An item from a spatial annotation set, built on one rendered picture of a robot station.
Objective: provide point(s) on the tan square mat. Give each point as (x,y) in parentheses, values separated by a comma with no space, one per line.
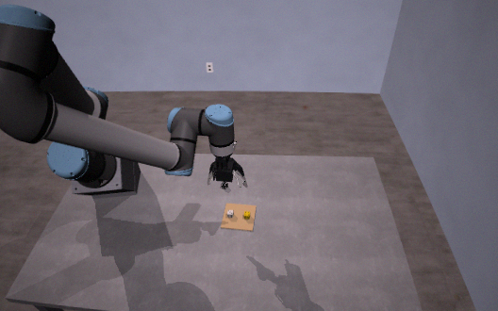
(238,221)

